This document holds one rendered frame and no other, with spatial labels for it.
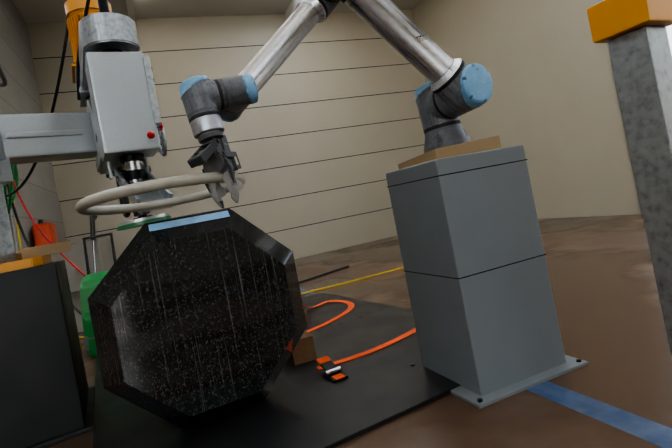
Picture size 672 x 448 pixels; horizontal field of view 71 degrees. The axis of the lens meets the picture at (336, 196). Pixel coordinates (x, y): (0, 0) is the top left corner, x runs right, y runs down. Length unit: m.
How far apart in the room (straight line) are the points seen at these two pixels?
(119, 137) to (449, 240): 1.36
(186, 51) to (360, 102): 2.93
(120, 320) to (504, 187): 1.48
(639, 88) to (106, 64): 1.84
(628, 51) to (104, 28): 1.83
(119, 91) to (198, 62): 5.67
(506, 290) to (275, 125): 6.24
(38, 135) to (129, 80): 0.71
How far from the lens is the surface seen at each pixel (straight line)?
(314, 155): 7.77
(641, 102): 1.18
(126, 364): 1.94
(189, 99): 1.40
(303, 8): 1.77
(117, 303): 1.91
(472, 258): 1.74
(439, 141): 1.88
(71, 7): 3.02
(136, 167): 2.15
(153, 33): 7.90
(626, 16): 1.18
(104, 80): 2.15
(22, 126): 2.73
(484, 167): 1.79
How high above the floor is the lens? 0.77
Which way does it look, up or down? 1 degrees up
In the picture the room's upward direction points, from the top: 11 degrees counter-clockwise
